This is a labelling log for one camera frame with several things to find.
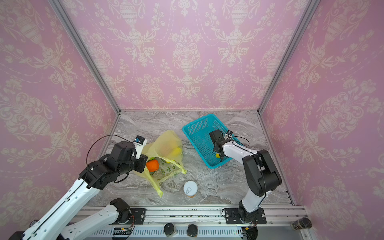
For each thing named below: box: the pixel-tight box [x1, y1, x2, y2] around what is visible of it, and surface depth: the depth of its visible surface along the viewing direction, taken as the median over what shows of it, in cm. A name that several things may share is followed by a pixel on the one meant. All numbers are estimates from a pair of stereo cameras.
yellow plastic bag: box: [134, 130, 188, 198], surface depth 90 cm
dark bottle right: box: [290, 217, 313, 231], surface depth 66 cm
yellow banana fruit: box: [172, 147, 182, 156], surface depth 94 cm
